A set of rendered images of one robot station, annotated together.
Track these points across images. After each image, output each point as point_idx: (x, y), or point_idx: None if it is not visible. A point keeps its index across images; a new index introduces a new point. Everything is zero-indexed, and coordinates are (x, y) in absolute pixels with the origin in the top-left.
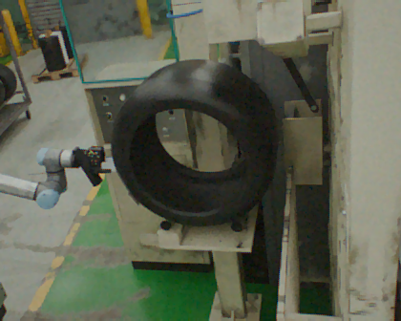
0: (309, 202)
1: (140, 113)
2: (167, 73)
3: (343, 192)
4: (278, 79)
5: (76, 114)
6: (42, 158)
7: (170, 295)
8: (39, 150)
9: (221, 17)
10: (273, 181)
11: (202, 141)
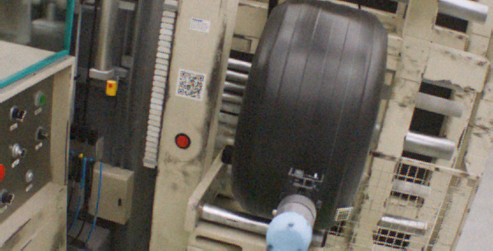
0: (150, 196)
1: (386, 67)
2: (355, 12)
3: (458, 77)
4: (159, 33)
5: None
6: (310, 232)
7: None
8: (298, 225)
9: None
10: (136, 188)
11: (210, 133)
